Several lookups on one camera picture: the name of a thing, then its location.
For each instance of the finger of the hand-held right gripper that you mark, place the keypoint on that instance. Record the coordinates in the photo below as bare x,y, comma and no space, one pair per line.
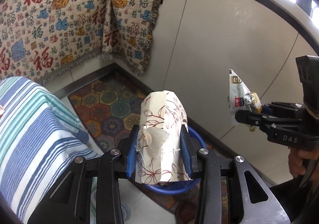
249,118
284,108

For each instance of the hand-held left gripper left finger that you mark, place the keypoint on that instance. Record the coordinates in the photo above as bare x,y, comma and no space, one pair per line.
130,161

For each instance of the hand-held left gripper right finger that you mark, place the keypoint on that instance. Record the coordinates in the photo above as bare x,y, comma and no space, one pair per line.
186,156

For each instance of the blue plastic basin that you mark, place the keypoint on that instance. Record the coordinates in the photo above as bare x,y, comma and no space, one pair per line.
197,139

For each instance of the white yellow snack wrapper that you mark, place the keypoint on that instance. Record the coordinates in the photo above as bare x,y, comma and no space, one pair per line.
238,89

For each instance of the floral paper-wrapped box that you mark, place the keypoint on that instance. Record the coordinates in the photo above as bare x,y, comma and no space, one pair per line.
162,119

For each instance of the person's right hand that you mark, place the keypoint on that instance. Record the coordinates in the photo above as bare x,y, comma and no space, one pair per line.
295,164

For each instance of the colourful hexagon floor mat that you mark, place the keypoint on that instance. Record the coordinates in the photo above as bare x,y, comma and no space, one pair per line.
109,104

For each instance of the dark cloth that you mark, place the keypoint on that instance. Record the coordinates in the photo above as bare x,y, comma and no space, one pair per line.
289,201

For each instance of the blue green striped tablecloth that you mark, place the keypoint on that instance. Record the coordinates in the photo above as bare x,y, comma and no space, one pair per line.
37,126

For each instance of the printed blanket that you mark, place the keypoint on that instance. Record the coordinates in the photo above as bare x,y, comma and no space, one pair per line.
62,14

